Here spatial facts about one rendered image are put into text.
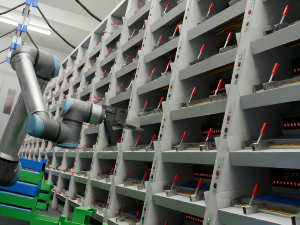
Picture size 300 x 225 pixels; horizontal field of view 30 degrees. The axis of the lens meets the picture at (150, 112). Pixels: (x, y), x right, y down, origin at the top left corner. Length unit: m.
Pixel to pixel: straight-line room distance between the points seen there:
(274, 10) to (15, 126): 1.49
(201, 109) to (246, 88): 0.35
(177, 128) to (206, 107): 0.42
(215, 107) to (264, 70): 0.25
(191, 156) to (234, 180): 0.35
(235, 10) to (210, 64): 0.24
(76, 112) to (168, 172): 0.49
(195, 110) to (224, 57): 0.27
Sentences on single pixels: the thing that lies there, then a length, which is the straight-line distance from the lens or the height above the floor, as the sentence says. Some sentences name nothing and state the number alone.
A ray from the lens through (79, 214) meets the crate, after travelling 2.57.
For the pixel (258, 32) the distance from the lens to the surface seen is 1.96.
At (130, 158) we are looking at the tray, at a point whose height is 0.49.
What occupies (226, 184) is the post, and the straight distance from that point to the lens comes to 1.87.
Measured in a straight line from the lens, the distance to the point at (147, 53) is 3.28.
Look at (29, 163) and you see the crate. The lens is 3.63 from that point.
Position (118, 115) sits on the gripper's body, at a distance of 2.49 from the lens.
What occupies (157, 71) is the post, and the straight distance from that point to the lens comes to 3.28.
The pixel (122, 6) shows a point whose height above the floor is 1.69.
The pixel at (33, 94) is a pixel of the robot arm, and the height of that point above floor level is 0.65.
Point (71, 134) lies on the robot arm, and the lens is 2.42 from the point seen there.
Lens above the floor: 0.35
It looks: 8 degrees up
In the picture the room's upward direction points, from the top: 12 degrees clockwise
